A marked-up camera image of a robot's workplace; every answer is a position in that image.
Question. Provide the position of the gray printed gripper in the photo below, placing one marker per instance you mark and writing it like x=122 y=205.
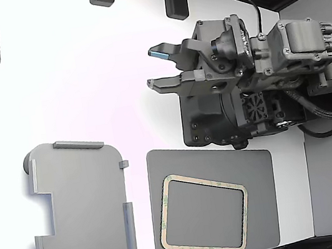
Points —
x=222 y=83

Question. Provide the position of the beige rectangular adhesive frame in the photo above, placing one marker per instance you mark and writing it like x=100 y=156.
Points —
x=201 y=183

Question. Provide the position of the dark gray rectangular mat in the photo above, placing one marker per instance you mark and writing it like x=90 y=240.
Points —
x=191 y=161

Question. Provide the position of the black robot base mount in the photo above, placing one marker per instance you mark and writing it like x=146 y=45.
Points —
x=202 y=115

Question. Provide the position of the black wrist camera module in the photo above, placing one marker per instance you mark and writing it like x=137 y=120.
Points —
x=235 y=44

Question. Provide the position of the gray frame holder with legs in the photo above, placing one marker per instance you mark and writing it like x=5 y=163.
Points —
x=84 y=207

